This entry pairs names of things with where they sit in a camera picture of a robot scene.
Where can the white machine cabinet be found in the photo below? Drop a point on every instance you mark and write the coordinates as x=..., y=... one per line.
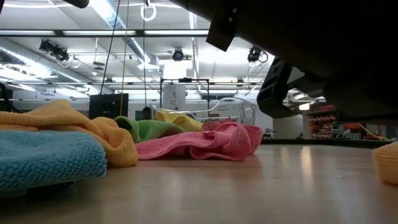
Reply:
x=174, y=96

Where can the black gantry frame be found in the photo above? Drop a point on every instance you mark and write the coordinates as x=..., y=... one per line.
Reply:
x=185, y=80

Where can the black ceiling camera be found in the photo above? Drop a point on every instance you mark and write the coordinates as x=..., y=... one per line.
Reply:
x=254, y=55
x=178, y=54

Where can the green microfiber towel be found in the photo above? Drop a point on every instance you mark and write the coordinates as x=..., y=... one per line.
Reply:
x=152, y=129

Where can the person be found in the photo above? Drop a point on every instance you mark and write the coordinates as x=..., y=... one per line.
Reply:
x=146, y=112

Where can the pink microfiber towel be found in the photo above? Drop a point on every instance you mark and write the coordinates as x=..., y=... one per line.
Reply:
x=214, y=122
x=217, y=143

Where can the black aluminium table frame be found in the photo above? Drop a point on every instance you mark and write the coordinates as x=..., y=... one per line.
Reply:
x=311, y=142

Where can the clear plastic bin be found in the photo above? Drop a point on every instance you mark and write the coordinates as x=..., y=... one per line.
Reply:
x=248, y=112

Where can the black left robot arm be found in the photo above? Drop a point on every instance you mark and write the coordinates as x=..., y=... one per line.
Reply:
x=77, y=2

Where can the black shelving with orange bins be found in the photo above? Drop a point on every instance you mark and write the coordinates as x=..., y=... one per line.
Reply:
x=323, y=124

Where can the black monitor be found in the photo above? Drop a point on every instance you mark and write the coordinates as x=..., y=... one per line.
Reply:
x=109, y=105

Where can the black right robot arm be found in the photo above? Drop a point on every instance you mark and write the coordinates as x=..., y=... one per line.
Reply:
x=326, y=37

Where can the blue microfiber towel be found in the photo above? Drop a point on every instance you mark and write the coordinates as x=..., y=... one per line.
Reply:
x=46, y=158

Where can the orange microfiber towel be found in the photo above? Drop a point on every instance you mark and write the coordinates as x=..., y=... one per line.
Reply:
x=387, y=165
x=62, y=118

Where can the yellow microfiber towel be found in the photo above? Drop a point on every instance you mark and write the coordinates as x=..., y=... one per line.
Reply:
x=180, y=119

